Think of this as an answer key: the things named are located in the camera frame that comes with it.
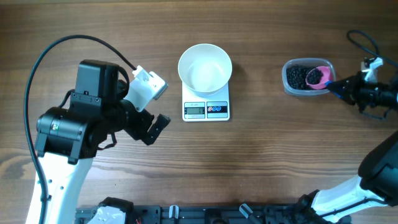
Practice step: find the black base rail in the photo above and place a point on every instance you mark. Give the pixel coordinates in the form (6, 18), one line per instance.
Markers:
(267, 214)

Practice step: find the black beans in container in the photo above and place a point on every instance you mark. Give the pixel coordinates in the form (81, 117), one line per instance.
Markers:
(296, 75)

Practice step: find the pink scoop blue handle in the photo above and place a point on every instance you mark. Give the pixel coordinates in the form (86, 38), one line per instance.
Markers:
(318, 77)

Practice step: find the white digital kitchen scale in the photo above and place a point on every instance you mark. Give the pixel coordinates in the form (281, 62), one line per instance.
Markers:
(205, 108)

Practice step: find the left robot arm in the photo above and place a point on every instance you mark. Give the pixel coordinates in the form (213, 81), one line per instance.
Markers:
(67, 140)

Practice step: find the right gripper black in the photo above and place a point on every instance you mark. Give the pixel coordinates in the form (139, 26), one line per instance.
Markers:
(349, 92)

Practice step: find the white bowl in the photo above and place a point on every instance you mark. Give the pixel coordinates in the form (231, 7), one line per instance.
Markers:
(205, 69)

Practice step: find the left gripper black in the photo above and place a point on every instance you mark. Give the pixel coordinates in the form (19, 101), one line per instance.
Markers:
(138, 131)

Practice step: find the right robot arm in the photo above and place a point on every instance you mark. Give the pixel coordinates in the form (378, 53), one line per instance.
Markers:
(375, 184)

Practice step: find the clear plastic container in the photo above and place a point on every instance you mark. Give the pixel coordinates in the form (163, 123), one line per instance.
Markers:
(306, 63)

